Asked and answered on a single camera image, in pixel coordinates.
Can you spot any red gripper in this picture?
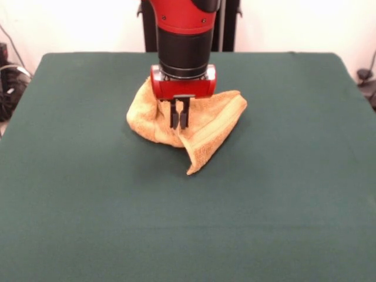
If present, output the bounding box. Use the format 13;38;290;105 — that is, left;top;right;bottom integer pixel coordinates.
150;64;219;130

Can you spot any yellow-orange terry towel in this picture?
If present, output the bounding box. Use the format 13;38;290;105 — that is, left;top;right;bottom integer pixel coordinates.
125;76;247;176

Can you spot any dark green tablecloth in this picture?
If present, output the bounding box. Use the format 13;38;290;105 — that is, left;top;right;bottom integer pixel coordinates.
0;52;376;282

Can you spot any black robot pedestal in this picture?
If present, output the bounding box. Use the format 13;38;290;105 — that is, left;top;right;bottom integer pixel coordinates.
136;0;243;53

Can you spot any black equipment with cables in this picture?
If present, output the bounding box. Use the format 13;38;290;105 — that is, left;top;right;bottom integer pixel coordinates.
0;42;32;122

